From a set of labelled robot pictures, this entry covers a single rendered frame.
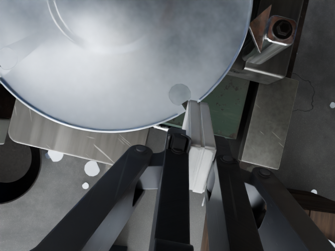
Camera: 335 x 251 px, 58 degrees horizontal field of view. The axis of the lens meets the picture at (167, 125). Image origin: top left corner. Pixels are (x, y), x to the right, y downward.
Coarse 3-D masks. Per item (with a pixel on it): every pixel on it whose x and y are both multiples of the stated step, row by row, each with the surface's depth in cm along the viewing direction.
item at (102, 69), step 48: (0, 0) 31; (48, 0) 31; (96, 0) 30; (144, 0) 31; (192, 0) 31; (240, 0) 31; (0, 48) 31; (48, 48) 31; (96, 48) 31; (144, 48) 31; (192, 48) 31; (240, 48) 31; (48, 96) 31; (96, 96) 31; (144, 96) 31; (192, 96) 31
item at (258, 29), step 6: (270, 6) 31; (264, 12) 31; (258, 18) 31; (264, 18) 31; (252, 24) 31; (258, 24) 31; (264, 24) 31; (252, 30) 31; (258, 30) 31; (264, 30) 31; (252, 36) 31; (258, 36) 31; (258, 42) 31; (258, 48) 31
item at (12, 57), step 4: (4, 48) 31; (8, 48) 31; (0, 52) 31; (4, 52) 31; (8, 52) 31; (12, 52) 31; (0, 56) 31; (4, 56) 31; (8, 56) 31; (12, 56) 31; (16, 56) 31; (0, 60) 31; (4, 60) 31; (8, 60) 31; (12, 60) 31; (16, 60) 31; (0, 64) 31; (4, 64) 31; (8, 64) 31; (12, 64) 31; (4, 68) 31; (8, 68) 31
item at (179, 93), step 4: (176, 84) 31; (180, 84) 31; (172, 88) 31; (176, 88) 31; (180, 88) 31; (184, 88) 31; (172, 92) 31; (176, 92) 31; (180, 92) 31; (184, 92) 31; (188, 92) 31; (172, 96) 31; (176, 96) 31; (180, 96) 31; (184, 96) 31; (188, 96) 31; (172, 100) 31; (176, 100) 31; (180, 100) 31; (184, 100) 31; (176, 104) 31; (180, 104) 31
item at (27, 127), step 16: (16, 112) 31; (32, 112) 31; (16, 128) 31; (32, 128) 31; (48, 128) 31; (64, 128) 31; (144, 128) 31; (32, 144) 31; (48, 144) 31; (64, 144) 31; (80, 144) 31; (96, 144) 31; (112, 144) 31; (128, 144) 31; (144, 144) 31; (96, 160) 31; (112, 160) 31
